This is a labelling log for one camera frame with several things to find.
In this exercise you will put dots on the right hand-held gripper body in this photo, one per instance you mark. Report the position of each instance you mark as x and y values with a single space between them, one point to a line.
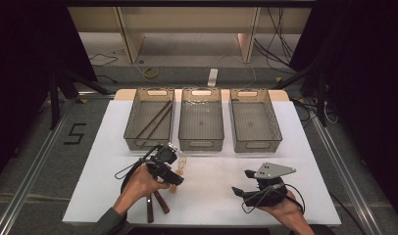
269 192

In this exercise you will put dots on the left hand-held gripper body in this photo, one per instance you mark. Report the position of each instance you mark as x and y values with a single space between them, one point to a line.
164 155

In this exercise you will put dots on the dark brown chopstick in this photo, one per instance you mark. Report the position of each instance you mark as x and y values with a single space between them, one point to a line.
159 123
153 119

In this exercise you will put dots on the transparent grey plastic bin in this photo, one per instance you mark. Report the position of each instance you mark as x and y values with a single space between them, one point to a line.
201 122
149 122
254 124

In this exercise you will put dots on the person's right hand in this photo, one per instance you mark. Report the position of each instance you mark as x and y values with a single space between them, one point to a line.
285 210

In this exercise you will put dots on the person's left hand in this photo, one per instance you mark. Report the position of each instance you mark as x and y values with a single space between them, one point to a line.
138 186

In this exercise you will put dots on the white table mat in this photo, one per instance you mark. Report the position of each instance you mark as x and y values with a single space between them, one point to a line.
207 205

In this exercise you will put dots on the white power strip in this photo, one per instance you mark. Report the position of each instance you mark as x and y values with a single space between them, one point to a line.
212 77

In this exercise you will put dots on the black metal stand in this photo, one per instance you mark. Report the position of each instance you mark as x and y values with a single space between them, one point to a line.
55 104
322 98

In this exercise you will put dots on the light wooden shelf unit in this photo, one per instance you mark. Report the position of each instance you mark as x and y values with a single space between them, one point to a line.
187 19

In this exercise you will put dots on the metal floor rail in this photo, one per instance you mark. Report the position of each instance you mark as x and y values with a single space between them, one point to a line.
30 169
344 169

